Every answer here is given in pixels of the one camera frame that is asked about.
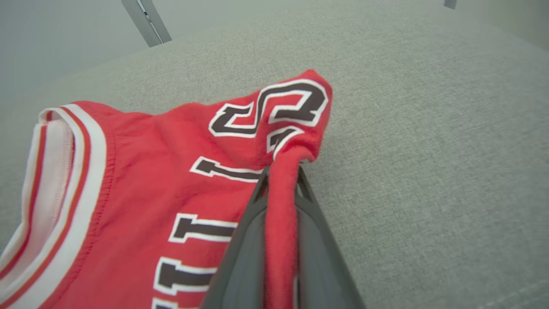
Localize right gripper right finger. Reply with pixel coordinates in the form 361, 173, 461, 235
294, 166, 366, 309

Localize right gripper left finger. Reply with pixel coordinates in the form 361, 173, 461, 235
199, 165, 271, 309

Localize red jersey shirt white sleeves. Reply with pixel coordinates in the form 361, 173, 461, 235
0, 69, 334, 309

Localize grey fabric sofa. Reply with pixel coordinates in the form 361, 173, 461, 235
0, 0, 549, 309

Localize grey partition post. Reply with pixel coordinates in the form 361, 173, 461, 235
121, 0, 172, 48

